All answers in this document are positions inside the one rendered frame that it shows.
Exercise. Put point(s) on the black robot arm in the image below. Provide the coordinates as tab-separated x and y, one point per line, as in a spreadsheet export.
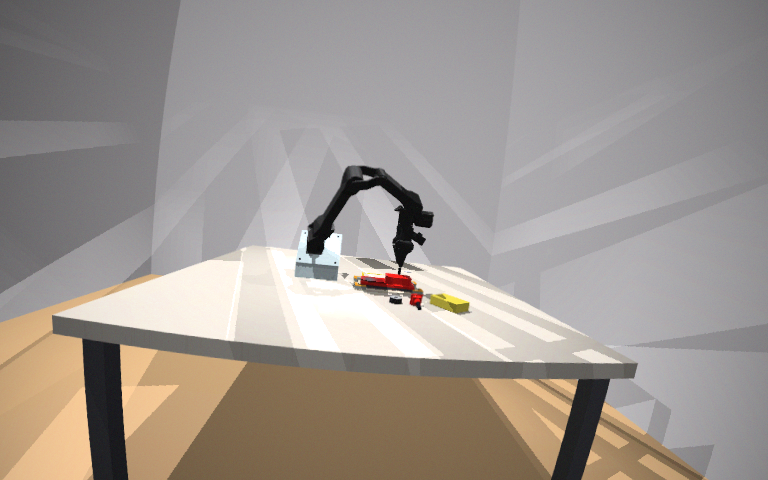
352	182

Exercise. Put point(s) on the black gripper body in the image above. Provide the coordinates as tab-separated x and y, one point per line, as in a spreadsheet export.
401	240

